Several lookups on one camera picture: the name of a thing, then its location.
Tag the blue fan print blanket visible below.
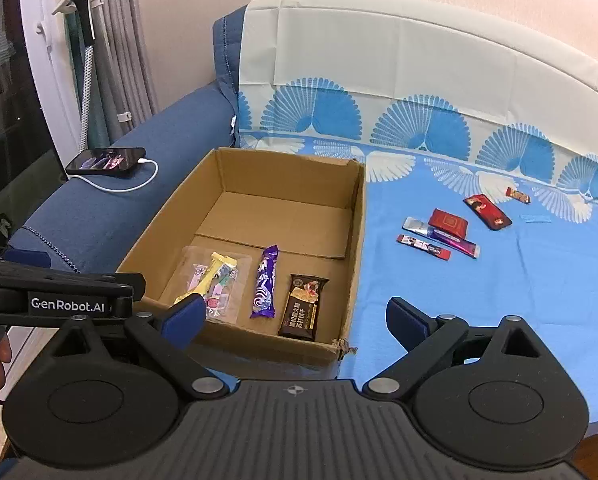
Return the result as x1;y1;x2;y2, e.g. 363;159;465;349
233;0;598;432

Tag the dark brown biscuit packet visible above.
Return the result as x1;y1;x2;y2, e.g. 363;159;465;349
277;273;330;342

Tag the red square packet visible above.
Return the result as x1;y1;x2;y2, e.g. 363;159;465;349
427;208;469;241

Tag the silver purple stick packet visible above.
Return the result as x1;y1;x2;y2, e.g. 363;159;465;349
403;216;480;260

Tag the white window frame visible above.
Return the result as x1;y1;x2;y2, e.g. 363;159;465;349
18;0;88;172

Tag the black garment steamer braided hose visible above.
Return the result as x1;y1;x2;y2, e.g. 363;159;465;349
52;0;99;154

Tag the white charging cable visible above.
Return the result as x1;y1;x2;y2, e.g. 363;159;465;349
82;157;159;195

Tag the blue denim sofa cover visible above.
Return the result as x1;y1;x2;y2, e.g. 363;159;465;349
6;7;251;281

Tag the red black stick packet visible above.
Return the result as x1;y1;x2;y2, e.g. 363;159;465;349
396;234;452;262

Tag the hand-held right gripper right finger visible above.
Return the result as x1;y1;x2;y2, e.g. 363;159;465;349
361;297;570;403

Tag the brown cardboard box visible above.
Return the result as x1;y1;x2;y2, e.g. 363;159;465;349
116;146;368;382

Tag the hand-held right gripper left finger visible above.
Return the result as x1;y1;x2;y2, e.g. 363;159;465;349
42;294;230;402

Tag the black smartphone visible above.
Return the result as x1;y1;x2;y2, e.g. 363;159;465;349
65;146;147;176

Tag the long red black packet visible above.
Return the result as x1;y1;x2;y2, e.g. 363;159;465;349
463;194;512;231

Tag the grey curtain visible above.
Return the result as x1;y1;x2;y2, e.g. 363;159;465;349
86;0;161;147

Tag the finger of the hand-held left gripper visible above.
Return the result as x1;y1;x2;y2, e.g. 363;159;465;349
2;249;52;274

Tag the clear candy bag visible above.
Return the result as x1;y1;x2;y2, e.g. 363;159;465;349
174;245;253;327

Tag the purple snack packet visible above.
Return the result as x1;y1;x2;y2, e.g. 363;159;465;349
249;244;280;320

